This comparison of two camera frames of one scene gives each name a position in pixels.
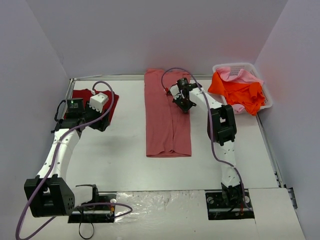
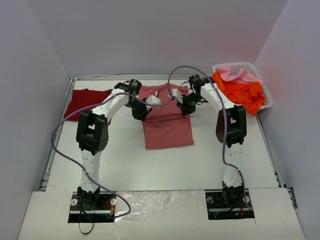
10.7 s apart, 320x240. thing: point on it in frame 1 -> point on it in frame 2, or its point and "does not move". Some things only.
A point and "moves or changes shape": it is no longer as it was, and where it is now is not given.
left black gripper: (100, 122) -> (140, 113)
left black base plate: (96, 214) does not move
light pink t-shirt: (242, 77) does not move
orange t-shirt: (250, 95) does not move
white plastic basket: (235, 68) does not move
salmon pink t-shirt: (168, 126) moves or changes shape
